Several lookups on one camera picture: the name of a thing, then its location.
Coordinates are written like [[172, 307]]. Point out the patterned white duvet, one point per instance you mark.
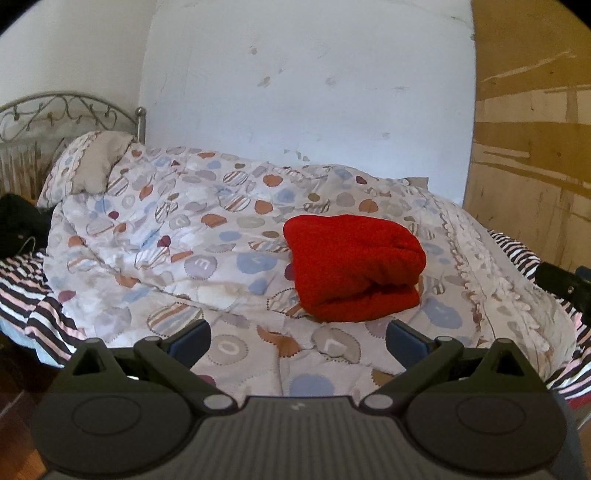
[[184, 221]]

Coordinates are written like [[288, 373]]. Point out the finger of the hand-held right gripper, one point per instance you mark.
[[556, 279]]

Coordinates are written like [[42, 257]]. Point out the plain grey pillow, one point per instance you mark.
[[417, 183]]

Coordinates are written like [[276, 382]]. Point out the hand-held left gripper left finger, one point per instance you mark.
[[191, 340]]

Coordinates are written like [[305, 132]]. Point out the red long-sleeved sweater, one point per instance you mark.
[[355, 267]]

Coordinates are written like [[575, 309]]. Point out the grey patterned pillow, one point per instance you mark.
[[92, 161]]

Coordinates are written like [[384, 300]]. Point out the metal scrollwork headboard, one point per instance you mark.
[[141, 122]]

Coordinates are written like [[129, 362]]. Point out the black and white striped sheet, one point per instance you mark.
[[27, 295]]

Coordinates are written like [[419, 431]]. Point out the black bag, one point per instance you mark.
[[21, 224]]

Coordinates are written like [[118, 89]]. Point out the red cloth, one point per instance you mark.
[[575, 400]]

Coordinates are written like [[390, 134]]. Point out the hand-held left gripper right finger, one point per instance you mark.
[[402, 340]]

